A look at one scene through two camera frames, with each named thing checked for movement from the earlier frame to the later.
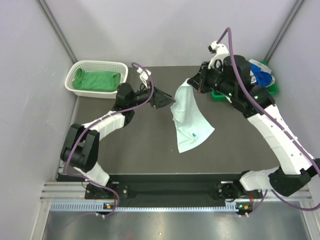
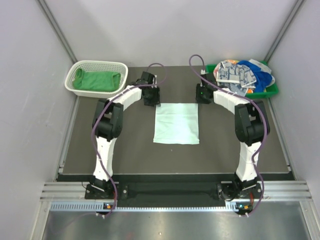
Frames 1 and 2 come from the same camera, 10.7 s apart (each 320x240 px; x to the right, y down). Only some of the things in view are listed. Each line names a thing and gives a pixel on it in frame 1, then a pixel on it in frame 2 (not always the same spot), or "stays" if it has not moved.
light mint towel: (191, 124) -> (176, 123)
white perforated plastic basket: (95, 79) stays
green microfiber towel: (102, 81) stays
